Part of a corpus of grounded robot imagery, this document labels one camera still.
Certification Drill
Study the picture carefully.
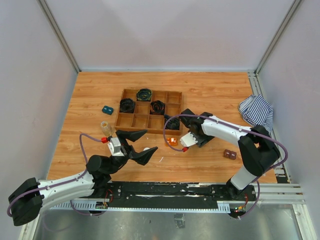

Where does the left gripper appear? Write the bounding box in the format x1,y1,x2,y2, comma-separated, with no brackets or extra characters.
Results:
107,129,158,174

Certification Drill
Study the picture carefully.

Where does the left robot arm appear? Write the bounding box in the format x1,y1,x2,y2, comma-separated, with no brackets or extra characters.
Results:
6,129,158,226

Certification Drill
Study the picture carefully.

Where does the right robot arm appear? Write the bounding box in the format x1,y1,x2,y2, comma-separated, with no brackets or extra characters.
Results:
179,108,281,200

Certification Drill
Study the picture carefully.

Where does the orange pill box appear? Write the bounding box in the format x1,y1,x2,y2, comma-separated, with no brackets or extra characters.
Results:
164,137,179,147

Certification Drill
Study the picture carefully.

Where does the brown pill box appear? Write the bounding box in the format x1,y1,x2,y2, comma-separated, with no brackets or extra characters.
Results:
223,149,237,160

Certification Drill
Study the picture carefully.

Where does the wooden compartment tray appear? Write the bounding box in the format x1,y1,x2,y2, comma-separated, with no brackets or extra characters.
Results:
115,88,183,136

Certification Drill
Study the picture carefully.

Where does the teal bottle cap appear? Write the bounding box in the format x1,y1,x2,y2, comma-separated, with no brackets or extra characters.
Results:
101,105,114,116

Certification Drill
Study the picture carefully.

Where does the striped cloth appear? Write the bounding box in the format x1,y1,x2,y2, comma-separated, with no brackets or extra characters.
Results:
238,94,274,134

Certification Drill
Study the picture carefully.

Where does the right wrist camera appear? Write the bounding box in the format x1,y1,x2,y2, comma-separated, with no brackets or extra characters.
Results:
179,132,198,148

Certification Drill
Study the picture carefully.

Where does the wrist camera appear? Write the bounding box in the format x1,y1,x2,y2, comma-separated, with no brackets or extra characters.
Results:
107,137,125,157
179,132,198,148

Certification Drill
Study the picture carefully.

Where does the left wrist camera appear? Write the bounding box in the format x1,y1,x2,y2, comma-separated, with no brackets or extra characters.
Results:
107,137,125,157

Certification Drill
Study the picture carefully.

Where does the black coiled cable right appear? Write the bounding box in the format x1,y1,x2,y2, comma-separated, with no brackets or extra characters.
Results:
163,114,181,130

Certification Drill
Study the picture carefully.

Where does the black coiled cable left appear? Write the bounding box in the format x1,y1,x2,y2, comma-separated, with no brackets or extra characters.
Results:
118,97,136,113

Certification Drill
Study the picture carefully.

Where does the black red coiled cable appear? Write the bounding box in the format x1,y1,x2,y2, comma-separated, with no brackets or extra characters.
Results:
149,99,166,116

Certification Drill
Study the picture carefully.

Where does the black green coiled cable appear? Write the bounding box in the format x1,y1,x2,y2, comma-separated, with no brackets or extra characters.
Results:
136,87,153,102

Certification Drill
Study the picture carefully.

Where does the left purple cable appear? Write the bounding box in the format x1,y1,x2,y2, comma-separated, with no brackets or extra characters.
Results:
6,132,108,217

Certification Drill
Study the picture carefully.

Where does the purple cable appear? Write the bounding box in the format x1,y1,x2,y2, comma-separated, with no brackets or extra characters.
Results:
162,113,289,221
6,132,108,217

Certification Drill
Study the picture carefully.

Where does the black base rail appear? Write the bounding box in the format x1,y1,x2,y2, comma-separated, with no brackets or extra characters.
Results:
88,181,257,212

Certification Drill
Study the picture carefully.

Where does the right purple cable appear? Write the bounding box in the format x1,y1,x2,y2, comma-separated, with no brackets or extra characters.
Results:
162,113,289,221

